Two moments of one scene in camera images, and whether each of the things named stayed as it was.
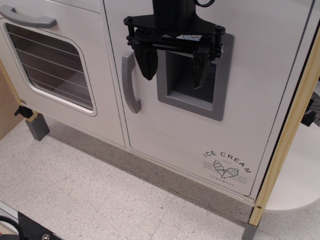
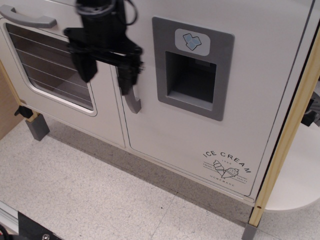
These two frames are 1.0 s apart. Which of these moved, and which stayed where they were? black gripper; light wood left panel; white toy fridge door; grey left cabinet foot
Moved: black gripper
Stayed: white toy fridge door; light wood left panel; grey left cabinet foot
